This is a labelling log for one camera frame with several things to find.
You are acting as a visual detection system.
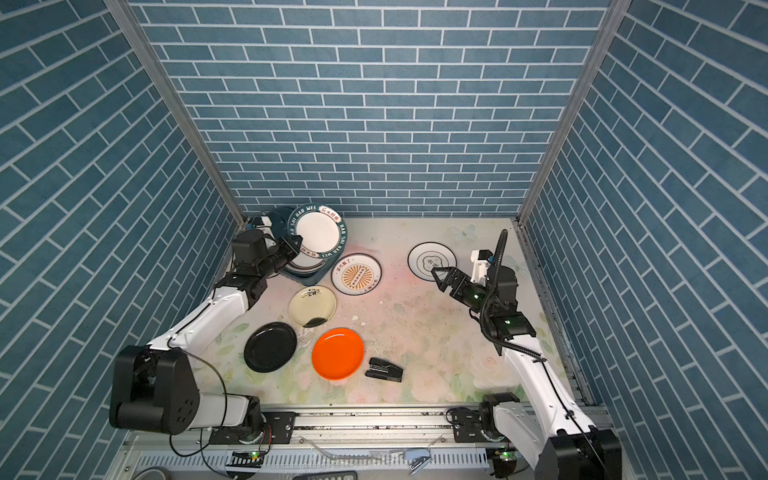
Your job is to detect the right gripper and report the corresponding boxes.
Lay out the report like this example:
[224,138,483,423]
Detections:
[434,265,496,318]

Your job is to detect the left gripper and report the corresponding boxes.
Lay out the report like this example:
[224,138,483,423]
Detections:
[255,232,302,281]

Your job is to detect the white plate lettered green rim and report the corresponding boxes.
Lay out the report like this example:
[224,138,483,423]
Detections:
[287,203,348,261]

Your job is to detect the white plate cloud emblem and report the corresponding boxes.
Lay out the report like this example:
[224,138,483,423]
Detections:
[407,242,457,282]

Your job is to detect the cream yellow plate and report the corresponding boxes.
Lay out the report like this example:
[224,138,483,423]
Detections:
[288,285,337,328]

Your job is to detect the white plate orange sunburst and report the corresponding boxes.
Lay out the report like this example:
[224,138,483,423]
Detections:
[331,253,383,296]

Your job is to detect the black plate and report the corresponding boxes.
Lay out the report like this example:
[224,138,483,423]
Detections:
[243,322,298,373]

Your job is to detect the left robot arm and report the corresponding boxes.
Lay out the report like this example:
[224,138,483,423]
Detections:
[109,229,302,438]

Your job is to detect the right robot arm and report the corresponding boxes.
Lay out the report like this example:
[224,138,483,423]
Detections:
[432,265,623,479]

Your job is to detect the teal plastic bin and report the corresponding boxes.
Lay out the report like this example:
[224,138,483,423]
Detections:
[252,206,344,286]

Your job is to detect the black stapler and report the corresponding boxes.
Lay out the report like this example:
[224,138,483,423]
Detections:
[365,357,404,383]

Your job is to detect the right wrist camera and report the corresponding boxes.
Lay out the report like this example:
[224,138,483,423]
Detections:
[470,249,494,286]

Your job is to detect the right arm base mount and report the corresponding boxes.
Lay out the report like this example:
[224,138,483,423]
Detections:
[444,407,500,443]

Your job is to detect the aluminium front rail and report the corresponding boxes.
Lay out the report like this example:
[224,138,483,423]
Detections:
[119,404,631,480]

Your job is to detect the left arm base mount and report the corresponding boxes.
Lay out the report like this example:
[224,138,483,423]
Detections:
[209,411,297,446]

